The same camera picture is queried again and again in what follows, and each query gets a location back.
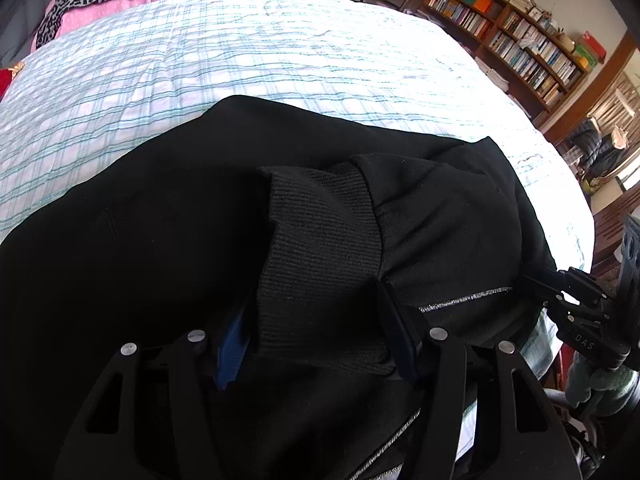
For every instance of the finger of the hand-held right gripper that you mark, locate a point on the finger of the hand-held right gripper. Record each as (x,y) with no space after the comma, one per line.
(575,285)

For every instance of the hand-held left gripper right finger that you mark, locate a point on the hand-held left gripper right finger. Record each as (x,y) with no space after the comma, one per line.
(400,340)

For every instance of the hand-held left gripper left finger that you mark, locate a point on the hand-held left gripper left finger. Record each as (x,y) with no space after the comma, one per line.
(230,355)

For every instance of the black zip-up jacket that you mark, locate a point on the black zip-up jacket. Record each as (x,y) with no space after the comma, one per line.
(150,235)

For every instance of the person's right hand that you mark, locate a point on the person's right hand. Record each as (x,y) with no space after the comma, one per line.
(595,385)

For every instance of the dark hanging jacket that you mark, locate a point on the dark hanging jacket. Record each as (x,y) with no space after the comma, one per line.
(600,150)

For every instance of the green box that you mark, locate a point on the green box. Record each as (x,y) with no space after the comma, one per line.
(584,57)

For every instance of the red box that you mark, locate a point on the red box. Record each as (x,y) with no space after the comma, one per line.
(595,45)

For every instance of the wooden bookshelf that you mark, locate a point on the wooden bookshelf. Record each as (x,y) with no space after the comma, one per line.
(500,12)

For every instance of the bed with striped sheet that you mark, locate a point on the bed with striped sheet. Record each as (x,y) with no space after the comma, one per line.
(250,50)

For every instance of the colourful patterned quilt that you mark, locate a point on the colourful patterned quilt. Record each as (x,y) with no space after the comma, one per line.
(10,82)

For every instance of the pink pillow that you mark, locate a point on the pink pillow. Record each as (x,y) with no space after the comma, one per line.
(90,17)

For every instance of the grey padded headboard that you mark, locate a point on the grey padded headboard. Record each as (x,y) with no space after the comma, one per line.
(22,10)

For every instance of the wooden door frame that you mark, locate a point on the wooden door frame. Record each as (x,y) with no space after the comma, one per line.
(590,90)

